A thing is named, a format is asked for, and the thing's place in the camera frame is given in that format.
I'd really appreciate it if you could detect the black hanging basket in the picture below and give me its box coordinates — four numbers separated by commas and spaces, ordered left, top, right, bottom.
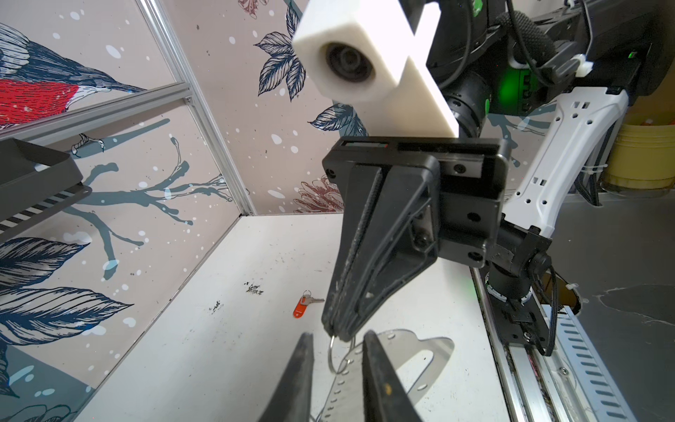
1, 139, 91, 242

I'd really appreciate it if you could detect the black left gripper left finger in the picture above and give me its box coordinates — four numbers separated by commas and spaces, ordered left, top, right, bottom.
258, 332, 315, 422

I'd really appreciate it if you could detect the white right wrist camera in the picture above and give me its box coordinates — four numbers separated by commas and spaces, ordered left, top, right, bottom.
292, 0, 460, 138

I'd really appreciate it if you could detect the steel split ring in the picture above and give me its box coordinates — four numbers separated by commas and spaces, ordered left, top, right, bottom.
326, 334, 358, 376

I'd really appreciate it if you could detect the yellow bucket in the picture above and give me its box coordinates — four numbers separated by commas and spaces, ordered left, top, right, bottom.
601, 118, 674, 193

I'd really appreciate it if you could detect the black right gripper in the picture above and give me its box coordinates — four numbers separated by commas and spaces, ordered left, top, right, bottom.
322, 136, 511, 341

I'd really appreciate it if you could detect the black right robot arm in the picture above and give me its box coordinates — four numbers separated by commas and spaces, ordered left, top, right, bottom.
322, 1, 674, 356

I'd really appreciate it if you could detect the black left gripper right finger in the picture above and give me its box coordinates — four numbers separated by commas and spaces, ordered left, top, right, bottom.
361, 331, 422, 422

